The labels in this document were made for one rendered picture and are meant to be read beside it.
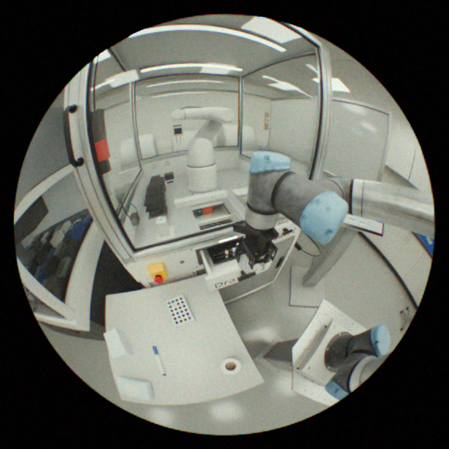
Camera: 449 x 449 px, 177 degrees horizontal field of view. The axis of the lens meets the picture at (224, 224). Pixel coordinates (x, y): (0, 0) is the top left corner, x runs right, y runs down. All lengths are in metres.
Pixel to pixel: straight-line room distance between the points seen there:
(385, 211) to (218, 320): 0.62
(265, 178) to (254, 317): 1.30
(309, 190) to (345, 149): 1.69
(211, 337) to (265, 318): 0.90
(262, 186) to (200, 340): 0.57
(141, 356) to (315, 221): 0.72
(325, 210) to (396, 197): 0.17
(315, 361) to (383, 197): 0.55
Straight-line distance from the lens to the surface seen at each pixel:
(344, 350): 0.62
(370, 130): 1.83
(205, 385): 0.63
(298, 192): 0.20
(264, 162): 0.23
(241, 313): 1.41
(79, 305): 0.82
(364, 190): 0.29
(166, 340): 0.64
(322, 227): 0.19
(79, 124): 0.47
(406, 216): 0.30
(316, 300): 1.68
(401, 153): 3.42
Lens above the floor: 1.36
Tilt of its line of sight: 39 degrees down
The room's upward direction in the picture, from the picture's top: straight up
